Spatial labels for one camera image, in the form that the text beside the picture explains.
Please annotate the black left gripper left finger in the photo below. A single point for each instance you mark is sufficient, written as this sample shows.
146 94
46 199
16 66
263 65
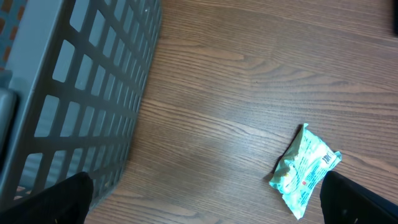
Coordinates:
66 202

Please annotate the teal snack packet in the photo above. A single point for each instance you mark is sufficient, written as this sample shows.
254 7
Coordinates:
304 164

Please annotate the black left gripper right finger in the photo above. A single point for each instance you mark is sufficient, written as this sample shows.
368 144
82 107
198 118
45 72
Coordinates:
345 201

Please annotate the grey plastic mesh basket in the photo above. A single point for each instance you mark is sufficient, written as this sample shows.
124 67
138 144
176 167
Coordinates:
73 74

